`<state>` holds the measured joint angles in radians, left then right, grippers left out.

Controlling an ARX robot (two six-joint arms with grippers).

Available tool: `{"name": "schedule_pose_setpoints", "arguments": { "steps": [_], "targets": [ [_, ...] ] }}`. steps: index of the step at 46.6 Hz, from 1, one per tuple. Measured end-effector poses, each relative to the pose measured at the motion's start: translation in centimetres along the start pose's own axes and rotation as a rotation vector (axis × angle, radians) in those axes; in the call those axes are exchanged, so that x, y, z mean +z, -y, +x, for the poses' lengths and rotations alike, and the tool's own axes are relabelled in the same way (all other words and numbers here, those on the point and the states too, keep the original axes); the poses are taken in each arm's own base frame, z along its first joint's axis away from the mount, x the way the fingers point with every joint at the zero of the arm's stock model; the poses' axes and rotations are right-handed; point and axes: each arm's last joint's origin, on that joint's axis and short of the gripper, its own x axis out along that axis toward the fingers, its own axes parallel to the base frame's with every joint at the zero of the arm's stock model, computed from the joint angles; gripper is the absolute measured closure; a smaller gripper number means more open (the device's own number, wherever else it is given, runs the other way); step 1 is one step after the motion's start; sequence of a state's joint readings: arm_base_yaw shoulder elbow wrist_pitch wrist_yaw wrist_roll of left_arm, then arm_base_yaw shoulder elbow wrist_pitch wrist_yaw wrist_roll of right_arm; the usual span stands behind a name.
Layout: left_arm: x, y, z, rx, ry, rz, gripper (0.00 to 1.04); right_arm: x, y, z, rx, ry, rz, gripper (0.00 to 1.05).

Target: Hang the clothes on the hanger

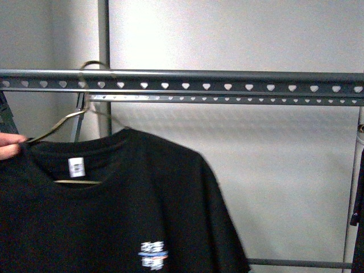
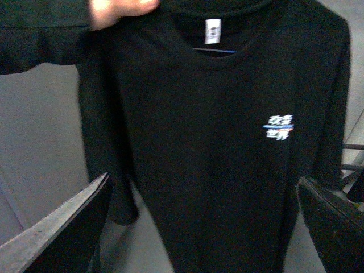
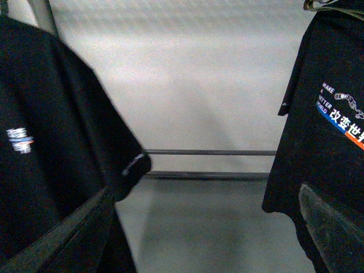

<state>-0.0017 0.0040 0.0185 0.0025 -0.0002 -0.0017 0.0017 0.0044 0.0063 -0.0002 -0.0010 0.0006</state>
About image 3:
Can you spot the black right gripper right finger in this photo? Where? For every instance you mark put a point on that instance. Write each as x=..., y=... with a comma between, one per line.
x=333, y=224

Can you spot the black t-shirt colourful print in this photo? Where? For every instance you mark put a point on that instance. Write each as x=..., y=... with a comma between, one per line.
x=322, y=140

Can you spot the black t-shirt small logo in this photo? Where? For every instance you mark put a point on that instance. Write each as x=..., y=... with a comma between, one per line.
x=62, y=140

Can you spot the green clothes hanger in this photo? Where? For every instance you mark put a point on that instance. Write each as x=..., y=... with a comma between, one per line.
x=327, y=5

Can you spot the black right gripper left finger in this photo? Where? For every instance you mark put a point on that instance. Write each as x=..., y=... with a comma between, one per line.
x=88, y=240

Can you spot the grey metal rack frame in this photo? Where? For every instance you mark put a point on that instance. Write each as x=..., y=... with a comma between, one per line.
x=185, y=75

